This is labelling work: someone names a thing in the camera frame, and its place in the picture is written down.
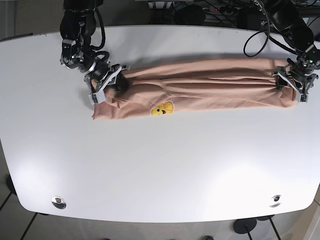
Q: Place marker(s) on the right silver table grommet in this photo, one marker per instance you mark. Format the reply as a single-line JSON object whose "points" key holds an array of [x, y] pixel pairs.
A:
{"points": [[275, 201]]}

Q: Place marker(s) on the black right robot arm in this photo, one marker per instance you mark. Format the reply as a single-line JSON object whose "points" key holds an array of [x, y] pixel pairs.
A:
{"points": [[83, 39]]}

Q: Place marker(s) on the silver table grommet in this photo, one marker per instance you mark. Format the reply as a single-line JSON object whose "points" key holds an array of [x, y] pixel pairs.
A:
{"points": [[58, 202], [275, 201]]}

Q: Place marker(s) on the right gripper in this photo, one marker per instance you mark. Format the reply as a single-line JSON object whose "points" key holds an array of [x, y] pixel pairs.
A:
{"points": [[98, 71]]}

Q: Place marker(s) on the left silver table grommet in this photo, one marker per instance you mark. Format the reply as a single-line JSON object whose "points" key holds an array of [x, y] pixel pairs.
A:
{"points": [[58, 202]]}

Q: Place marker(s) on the black round stand base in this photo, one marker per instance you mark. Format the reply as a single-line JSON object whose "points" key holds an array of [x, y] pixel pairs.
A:
{"points": [[244, 226]]}

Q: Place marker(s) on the peach pink T-shirt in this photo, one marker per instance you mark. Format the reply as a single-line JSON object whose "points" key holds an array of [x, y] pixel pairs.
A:
{"points": [[198, 85]]}

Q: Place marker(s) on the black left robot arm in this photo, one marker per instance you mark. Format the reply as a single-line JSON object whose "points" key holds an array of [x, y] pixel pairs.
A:
{"points": [[286, 19]]}

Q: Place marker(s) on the blue shoe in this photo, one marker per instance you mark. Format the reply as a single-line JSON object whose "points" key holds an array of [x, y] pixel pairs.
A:
{"points": [[208, 238]]}

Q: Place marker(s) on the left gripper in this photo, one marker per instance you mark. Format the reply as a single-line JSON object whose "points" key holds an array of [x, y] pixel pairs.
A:
{"points": [[299, 74]]}

